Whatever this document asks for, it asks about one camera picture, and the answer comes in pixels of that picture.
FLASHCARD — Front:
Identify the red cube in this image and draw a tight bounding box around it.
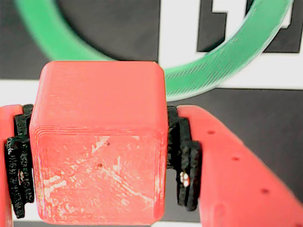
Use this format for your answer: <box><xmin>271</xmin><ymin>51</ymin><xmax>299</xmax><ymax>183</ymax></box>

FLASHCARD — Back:
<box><xmin>29</xmin><ymin>61</ymin><xmax>168</xmax><ymax>226</ymax></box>

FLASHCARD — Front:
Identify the green ring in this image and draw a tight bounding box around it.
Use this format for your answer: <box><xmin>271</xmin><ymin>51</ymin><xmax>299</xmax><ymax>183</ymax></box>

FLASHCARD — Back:
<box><xmin>14</xmin><ymin>0</ymin><xmax>295</xmax><ymax>103</ymax></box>

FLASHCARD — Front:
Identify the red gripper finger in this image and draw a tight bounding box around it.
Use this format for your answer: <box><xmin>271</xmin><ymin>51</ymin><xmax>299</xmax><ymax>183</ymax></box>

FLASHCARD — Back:
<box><xmin>0</xmin><ymin>104</ymin><xmax>36</xmax><ymax>227</ymax></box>
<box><xmin>165</xmin><ymin>105</ymin><xmax>303</xmax><ymax>227</ymax></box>

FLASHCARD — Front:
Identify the black white marker mat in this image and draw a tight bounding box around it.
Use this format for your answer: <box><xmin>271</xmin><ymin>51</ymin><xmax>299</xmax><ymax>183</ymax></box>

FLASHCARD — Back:
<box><xmin>0</xmin><ymin>0</ymin><xmax>303</xmax><ymax>227</ymax></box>

